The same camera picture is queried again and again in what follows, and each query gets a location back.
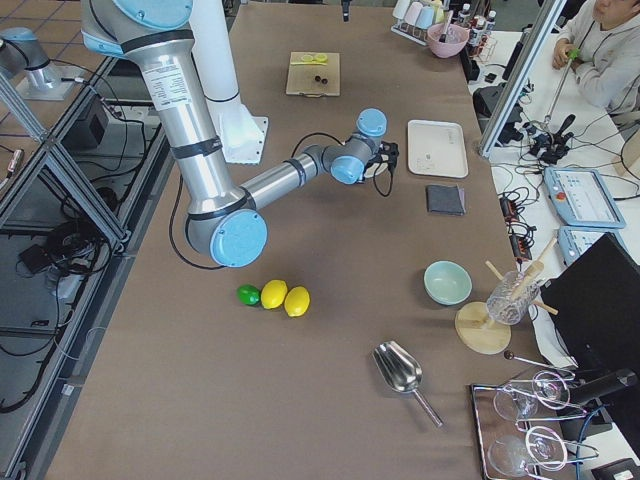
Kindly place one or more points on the grey folded cloth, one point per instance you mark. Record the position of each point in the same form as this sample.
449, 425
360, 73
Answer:
447, 200

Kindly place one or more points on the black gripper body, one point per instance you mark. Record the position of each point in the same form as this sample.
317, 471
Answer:
370, 164

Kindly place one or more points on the pastel cup rack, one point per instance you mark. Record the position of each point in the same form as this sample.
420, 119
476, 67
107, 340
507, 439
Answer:
414, 18

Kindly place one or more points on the cream round plate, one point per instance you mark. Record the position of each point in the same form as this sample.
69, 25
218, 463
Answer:
375, 168

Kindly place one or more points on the lower yellow lemon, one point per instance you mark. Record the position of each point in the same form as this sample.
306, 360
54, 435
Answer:
273, 294

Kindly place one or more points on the upper yellow lemon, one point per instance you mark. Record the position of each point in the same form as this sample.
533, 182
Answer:
297, 302

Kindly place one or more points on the pink ice bowl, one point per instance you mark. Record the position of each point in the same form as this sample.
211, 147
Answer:
456, 39

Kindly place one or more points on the black handled metal scoop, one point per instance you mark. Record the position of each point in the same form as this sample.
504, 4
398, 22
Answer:
445, 27

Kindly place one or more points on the green lime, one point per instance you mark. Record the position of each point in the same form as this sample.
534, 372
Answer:
248, 294

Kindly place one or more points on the black wire glass rack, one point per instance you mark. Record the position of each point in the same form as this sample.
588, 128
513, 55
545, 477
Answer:
517, 426

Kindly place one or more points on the lower wine glass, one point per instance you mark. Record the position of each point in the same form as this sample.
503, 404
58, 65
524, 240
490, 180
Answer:
540, 451

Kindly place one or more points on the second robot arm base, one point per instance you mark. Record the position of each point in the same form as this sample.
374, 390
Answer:
21, 52

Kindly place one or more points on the wooden cup stand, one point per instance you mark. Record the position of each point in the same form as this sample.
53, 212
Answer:
483, 335

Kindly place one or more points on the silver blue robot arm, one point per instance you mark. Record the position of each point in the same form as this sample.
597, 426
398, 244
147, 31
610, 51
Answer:
182, 50

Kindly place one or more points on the green bowl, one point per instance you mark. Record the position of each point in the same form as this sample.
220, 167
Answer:
447, 283

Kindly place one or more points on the clear textured glass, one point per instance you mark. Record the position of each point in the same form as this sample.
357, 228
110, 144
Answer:
509, 301

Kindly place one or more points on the metal ice scoop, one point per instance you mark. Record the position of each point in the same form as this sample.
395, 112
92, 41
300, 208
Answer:
403, 374

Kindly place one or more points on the cream rabbit tray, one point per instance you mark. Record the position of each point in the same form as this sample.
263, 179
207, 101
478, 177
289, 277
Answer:
436, 148

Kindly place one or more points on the seated person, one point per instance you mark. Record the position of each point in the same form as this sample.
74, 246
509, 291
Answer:
601, 46

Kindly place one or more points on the wine glass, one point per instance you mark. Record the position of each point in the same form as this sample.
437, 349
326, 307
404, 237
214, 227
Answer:
540, 451
538, 398

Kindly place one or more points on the bamboo cutting board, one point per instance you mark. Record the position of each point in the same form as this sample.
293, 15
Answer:
300, 79

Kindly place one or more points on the yellow lemon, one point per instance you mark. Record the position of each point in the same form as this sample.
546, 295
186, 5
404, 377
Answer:
273, 294
297, 302

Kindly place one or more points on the upper wine glass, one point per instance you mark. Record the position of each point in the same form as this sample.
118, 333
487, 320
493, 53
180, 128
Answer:
538, 398

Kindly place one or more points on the blue teach pendant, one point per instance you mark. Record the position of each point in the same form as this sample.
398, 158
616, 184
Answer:
581, 198

